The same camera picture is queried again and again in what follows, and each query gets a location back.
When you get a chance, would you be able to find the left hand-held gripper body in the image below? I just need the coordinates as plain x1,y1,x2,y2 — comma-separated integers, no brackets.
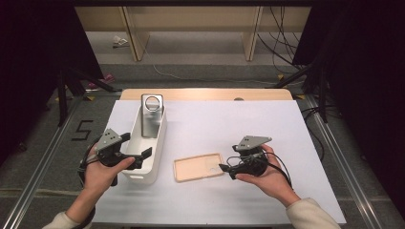
94,128,132,167

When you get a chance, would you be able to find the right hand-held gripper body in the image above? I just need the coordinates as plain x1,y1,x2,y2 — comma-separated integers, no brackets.
234,135,273,177

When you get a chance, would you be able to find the white plastic storage box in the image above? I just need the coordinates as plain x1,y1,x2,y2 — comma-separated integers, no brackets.
121,102,168,185

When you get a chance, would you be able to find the grey phone case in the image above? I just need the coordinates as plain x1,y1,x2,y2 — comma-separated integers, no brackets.
140,94,164,139

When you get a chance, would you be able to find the beige phone case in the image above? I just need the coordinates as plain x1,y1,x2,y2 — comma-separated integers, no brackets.
173,153,225,184

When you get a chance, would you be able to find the person's right hand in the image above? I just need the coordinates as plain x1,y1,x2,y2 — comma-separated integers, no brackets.
235,144,300,208

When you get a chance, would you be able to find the person's left hand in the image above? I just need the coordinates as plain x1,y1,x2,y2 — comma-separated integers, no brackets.
83,147,136,199

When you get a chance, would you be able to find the white table sheet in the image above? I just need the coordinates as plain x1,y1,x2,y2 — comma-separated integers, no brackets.
92,99,347,225

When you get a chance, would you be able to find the pink object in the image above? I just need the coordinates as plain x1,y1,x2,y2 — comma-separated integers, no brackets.
87,73,116,91

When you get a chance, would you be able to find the black metal stand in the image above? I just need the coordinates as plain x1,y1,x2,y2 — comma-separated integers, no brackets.
272,60,330,124
56,67,118,128

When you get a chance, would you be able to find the crumpled white paper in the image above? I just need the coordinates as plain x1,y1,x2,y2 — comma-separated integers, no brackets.
112,35,129,49

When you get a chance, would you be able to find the dark curtain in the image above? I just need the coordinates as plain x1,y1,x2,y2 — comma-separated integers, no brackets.
0,0,105,166
291,0,405,220

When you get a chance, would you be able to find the wooden bench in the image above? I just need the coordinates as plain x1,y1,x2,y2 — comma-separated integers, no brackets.
75,6,311,63

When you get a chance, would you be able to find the right hand-held gripper cable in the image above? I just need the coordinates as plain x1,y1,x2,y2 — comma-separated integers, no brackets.
226,152,294,191

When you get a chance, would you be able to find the metal floor rail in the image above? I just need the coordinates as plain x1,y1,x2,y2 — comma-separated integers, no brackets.
1,94,84,229
303,94,384,229

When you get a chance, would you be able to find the black floor cable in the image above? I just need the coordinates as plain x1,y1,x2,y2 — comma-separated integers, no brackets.
300,104,327,161

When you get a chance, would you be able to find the bundle of black cables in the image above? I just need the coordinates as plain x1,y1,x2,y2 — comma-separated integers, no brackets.
257,6,308,72

